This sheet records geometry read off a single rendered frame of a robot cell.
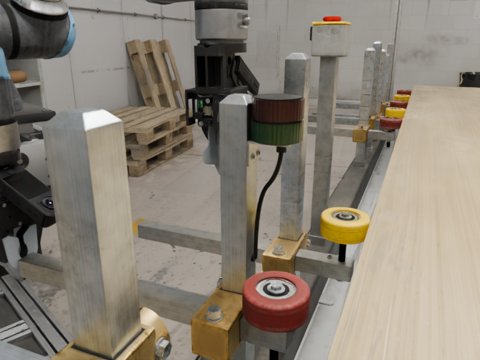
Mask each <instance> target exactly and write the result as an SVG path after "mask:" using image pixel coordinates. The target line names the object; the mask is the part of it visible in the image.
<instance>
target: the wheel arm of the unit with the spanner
mask: <svg viewBox="0 0 480 360"><path fill-rule="evenodd" d="M18 264H19V271H20V275H21V277H23V278H25V279H30V280H33V281H37V282H40V283H43V284H48V285H50V286H55V287H58V288H60V289H65V290H66V284H65V280H64V270H63V266H62V260H61V259H58V258H55V257H52V256H47V255H43V254H38V253H35V252H32V253H30V254H29V255H27V256H25V257H23V258H21V259H19V260H18ZM137 284H138V293H139V306H142V307H143V308H144V307H146V308H148V309H150V310H152V311H153V312H154V313H156V314H157V315H158V316H160V317H163V318H165V319H170V320H173V321H177V322H180V323H183V324H188V325H190V326H191V318H192V317H193V316H194V314H195V313H196V312H197V311H198V310H199V309H200V308H201V307H202V306H203V304H204V303H205V302H206V300H207V299H208V298H209V297H210V296H205V295H202V294H197V293H194V292H190V291H185V290H182V289H177V288H174V287H170V286H166V285H163V284H158V283H154V282H151V281H146V280H143V279H137ZM293 337H294V331H289V332H284V333H272V332H267V331H262V330H260V329H258V328H256V327H254V326H252V325H251V324H250V323H249V322H248V321H247V320H246V319H245V318H244V316H242V318H241V320H240V339H241V340H243V341H247V342H248V343H250V344H254V345H257V346H262V347H264V348H268V349H272V350H274V351H279V352H282V353H286V352H287V350H288V348H289V345H290V343H291V341H292V339H293Z"/></svg>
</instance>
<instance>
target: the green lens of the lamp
mask: <svg viewBox="0 0 480 360"><path fill-rule="evenodd" d="M303 134H304V120H303V119H302V122H300V123H297V124H284V125H275V124H260V123H257V122H255V121H253V119H251V140H252V141H254V142H256V143H259V144H268V145H289V144H297V143H300V142H302V141H303Z"/></svg>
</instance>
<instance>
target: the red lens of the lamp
mask: <svg viewBox="0 0 480 360"><path fill-rule="evenodd" d="M253 97H254V96H253ZM253 97H251V118H252V119H254V120H257V121H267V122H292V121H300V120H302V119H304V105H305V98H304V97H302V99H299V100H297V101H263V100H257V99H255V98H253Z"/></svg>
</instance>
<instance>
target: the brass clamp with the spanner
mask: <svg viewBox="0 0 480 360"><path fill-rule="evenodd" d="M213 305H217V306H220V307H221V312H222V314H223V319H222V320H221V321H219V322H216V323H211V322H209V321H207V320H206V314H207V309H208V307H209V306H213ZM242 316H243V312H242V294H240V293H236V292H233V291H228V290H225V289H222V283H221V284H220V285H219V287H218V288H217V289H216V290H215V292H214V293H213V294H212V295H211V296H210V297H209V298H208V299H207V300H206V302H205V303H204V304H203V306H202V307H201V308H200V309H199V310H198V311H197V312H196V313H195V314H194V316H193V317H192V318H191V349H192V353H193V354H196V355H199V356H203V357H206V358H208V359H212V360H231V359H232V358H233V356H234V354H235V353H236V351H237V349H238V348H239V347H240V345H241V343H242V341H243V340H241V339H240V320H241V318H242Z"/></svg>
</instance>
